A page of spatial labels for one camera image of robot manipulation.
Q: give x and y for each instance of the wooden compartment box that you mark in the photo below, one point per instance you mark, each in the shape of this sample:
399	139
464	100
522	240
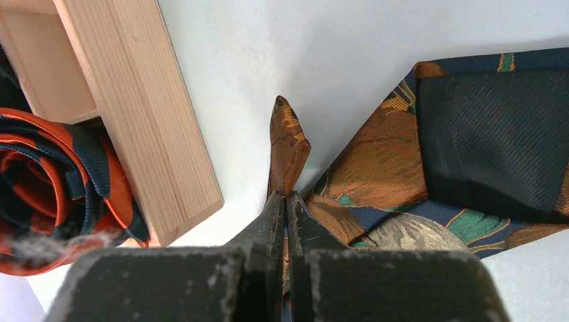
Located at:
78	60

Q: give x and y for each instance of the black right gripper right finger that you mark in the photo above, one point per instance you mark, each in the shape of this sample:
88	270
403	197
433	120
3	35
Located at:
331	282

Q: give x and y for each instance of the brown green patterned tie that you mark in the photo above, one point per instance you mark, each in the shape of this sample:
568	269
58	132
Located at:
465	154

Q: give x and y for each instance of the orange navy rolled tie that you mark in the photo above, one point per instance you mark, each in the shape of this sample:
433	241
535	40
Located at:
63	190

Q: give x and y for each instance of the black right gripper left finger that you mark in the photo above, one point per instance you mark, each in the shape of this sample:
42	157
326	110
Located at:
239	281

